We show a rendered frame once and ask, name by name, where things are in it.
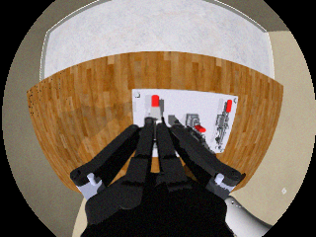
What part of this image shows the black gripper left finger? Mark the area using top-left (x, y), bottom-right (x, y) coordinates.
top-left (70, 107), bottom-right (155, 213)

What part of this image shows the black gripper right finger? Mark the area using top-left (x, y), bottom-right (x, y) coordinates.
top-left (155, 107), bottom-right (242, 213)

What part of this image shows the black toggle clamp with red handle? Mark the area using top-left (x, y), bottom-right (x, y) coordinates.
top-left (152, 95), bottom-right (159, 150)

